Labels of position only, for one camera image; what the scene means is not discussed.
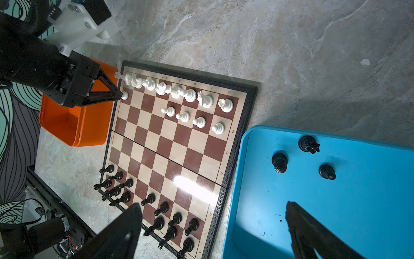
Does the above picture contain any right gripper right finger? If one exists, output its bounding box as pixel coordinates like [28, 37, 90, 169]
[286, 201, 363, 259]

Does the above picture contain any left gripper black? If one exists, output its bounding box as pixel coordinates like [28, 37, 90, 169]
[42, 51, 123, 108]

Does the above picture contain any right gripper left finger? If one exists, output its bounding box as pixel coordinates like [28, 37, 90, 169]
[72, 203, 143, 259]

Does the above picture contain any white pawn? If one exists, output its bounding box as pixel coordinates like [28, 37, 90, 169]
[121, 91, 129, 100]

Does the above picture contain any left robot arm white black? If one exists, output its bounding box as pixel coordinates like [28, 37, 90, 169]
[1, 1, 123, 108]

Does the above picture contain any brown cream chess board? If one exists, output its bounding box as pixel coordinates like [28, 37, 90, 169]
[96, 61, 258, 259]

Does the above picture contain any white rook on board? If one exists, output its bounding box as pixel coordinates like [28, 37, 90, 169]
[217, 98, 234, 113]

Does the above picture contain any orange plastic tray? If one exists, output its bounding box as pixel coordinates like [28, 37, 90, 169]
[38, 58, 119, 148]

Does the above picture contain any black pawn in blue tray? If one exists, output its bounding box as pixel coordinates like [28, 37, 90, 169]
[319, 164, 336, 180]
[272, 152, 288, 174]

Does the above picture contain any blue plastic tray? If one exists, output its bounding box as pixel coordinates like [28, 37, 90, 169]
[222, 126, 414, 259]

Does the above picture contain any black crowned piece in tray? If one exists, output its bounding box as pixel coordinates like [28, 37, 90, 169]
[298, 136, 320, 154]

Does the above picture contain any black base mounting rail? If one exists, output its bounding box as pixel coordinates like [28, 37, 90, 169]
[26, 165, 96, 257]

